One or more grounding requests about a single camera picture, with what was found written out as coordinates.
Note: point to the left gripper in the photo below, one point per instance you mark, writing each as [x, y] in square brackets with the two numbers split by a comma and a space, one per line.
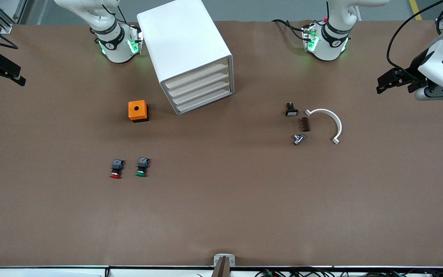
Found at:
[414, 68]

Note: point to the dark brown cylinder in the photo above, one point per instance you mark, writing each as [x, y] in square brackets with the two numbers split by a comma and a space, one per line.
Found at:
[305, 124]

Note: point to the red mushroom push button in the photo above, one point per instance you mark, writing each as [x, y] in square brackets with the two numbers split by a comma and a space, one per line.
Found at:
[116, 169]

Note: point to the chrome metal tee fitting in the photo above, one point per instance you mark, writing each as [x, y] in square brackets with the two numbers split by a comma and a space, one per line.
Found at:
[299, 139]

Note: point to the orange button enclosure box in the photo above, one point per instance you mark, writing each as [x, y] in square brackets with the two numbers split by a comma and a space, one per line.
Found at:
[136, 109]

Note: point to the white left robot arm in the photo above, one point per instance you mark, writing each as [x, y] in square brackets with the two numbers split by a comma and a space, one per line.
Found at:
[329, 42]

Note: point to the brown paper table cover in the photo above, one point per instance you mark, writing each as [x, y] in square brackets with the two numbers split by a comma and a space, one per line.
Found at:
[221, 200]

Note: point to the grey metal edge bracket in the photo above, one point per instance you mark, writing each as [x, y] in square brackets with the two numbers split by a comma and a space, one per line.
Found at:
[224, 258]

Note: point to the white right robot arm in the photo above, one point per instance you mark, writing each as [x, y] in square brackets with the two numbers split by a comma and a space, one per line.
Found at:
[115, 42]

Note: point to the green mushroom push button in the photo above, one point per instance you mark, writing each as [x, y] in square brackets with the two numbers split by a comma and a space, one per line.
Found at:
[142, 168]

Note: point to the small black white-faced push button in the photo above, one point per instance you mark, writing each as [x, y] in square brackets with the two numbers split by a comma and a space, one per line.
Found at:
[291, 111]

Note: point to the white drawer cabinet housing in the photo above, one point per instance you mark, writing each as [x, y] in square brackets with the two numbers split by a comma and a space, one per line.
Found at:
[183, 34]

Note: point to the white table edge rail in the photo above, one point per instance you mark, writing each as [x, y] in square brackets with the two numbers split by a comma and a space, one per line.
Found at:
[52, 272]

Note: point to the yellow floor tape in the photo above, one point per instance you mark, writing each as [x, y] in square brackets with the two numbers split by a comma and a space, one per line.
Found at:
[415, 9]

